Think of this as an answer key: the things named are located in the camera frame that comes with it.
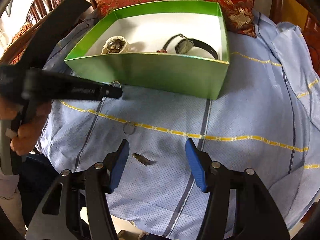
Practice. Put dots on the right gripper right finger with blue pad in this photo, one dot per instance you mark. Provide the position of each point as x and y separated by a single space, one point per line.
256 213

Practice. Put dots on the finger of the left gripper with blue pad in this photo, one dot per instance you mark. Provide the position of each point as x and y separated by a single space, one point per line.
51 32

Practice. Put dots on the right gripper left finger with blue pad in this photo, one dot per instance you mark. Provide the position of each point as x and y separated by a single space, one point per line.
58 214

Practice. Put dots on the white wrist watch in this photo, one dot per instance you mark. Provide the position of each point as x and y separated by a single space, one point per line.
115 44

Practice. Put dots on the black wrist watch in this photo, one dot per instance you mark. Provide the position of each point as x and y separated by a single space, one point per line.
187 44

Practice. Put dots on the person's left hand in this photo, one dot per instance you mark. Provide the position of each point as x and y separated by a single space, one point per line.
29 133

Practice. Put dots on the orange patterned seat cushion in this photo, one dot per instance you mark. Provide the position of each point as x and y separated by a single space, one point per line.
16 48

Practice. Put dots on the light blue cloth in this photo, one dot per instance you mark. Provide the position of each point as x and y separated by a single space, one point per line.
266 118

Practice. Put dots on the green cardboard box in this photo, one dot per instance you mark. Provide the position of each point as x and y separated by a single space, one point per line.
147 27

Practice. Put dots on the dark wooden armchair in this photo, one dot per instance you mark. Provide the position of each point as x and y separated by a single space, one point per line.
294 11

